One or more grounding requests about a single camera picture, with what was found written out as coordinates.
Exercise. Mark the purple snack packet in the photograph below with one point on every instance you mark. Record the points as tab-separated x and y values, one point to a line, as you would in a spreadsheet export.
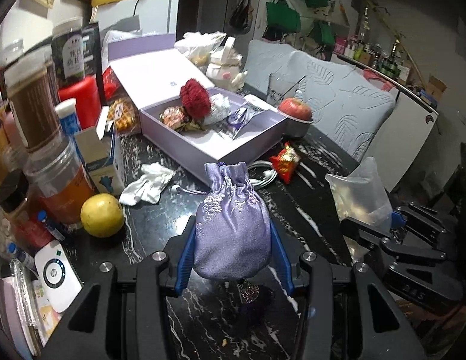
241	117

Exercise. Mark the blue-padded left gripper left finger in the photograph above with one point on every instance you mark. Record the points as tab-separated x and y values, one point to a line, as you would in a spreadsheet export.
185	262

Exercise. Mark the light blue leaf cushion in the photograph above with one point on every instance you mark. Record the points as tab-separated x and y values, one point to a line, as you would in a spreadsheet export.
345	106

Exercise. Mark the yellow lemon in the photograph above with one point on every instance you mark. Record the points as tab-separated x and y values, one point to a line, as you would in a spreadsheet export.
102	215

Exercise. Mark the open lavender gift box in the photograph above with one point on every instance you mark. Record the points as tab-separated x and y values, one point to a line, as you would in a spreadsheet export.
152	72

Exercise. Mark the orange contents plastic jar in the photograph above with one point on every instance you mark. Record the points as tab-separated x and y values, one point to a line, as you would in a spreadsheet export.
61	181

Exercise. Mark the clear drinking glass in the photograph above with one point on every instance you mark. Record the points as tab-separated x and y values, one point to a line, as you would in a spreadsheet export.
282	86

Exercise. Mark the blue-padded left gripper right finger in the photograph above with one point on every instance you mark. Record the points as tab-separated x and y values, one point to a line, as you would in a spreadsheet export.
280	261

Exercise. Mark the blue tube white cap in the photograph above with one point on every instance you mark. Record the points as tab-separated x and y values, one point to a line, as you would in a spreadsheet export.
66	112

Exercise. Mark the red apple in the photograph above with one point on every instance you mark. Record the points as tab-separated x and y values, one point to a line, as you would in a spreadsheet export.
295	108

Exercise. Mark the waffle snack packet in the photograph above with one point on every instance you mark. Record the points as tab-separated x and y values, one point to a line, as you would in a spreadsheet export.
124	117

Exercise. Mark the white plastic bag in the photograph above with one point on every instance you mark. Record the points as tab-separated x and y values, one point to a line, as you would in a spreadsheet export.
198	46

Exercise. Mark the white round-button device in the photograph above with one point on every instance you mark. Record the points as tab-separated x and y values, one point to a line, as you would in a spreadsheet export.
58	278

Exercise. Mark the small blue white carton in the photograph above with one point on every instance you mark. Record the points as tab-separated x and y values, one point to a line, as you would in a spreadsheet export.
101	153

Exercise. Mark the red fluffy soft object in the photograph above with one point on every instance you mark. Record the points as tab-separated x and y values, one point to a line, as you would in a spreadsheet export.
195	99

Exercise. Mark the green tote bag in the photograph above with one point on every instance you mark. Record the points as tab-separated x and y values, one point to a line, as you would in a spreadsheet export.
280	16

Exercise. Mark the floral wrapped snack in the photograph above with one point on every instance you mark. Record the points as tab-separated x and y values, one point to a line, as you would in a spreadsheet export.
176	118

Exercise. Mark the red canister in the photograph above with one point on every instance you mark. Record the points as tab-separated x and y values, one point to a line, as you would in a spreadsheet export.
86	94

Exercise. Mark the dark jar white lid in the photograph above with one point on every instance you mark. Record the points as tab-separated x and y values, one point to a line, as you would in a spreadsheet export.
67	52

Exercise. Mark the white ceramic teapot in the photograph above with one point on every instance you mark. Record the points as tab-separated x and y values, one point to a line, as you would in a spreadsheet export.
224	68

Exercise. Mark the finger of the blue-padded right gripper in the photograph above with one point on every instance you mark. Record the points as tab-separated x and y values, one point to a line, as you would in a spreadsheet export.
397	220

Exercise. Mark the purple embroidered drawstring pouch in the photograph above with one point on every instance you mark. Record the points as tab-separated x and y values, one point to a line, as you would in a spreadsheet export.
232	226

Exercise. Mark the clear plastic bag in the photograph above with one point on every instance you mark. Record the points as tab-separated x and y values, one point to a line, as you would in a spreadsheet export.
361	195

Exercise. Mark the brown powder jar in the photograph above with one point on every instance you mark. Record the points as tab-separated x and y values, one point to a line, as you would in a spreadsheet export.
32	92

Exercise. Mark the red gold candy packet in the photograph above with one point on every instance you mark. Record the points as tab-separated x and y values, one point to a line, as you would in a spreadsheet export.
285	162

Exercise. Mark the white mini fridge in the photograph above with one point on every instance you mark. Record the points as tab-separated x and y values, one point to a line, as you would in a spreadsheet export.
154	16

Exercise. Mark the white crumpled tissue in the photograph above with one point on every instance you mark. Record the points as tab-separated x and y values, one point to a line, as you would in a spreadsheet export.
148	187

